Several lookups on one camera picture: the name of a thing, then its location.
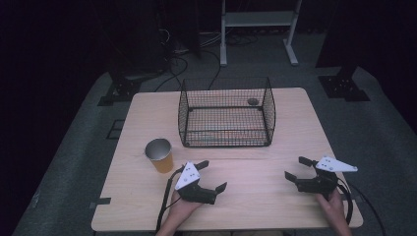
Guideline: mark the white metal stand frame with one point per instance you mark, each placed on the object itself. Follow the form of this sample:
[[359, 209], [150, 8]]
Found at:
[[259, 18]]

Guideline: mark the person's left hand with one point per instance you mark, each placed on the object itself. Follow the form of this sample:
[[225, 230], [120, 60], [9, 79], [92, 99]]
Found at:
[[180, 209]]

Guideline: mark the person's right hand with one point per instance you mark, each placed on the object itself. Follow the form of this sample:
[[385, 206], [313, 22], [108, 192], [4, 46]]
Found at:
[[334, 208]]

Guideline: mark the small dark round object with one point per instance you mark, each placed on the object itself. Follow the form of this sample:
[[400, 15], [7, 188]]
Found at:
[[252, 101]]

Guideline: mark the black tape strip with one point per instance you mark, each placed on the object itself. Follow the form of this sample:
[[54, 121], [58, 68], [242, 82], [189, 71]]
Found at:
[[101, 201]]

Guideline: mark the black stand base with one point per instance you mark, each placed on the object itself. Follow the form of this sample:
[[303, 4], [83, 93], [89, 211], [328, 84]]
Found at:
[[344, 87], [121, 90]]

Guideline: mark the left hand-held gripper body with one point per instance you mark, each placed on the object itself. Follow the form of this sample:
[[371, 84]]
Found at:
[[193, 195]]

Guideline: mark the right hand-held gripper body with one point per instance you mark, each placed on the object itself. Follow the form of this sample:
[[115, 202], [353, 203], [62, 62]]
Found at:
[[316, 185]]

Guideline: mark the black tape square outline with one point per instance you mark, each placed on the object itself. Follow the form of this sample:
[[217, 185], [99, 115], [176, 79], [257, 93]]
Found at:
[[111, 129]]

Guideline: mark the orange paper cup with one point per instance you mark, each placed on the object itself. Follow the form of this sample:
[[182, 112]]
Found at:
[[162, 162]]

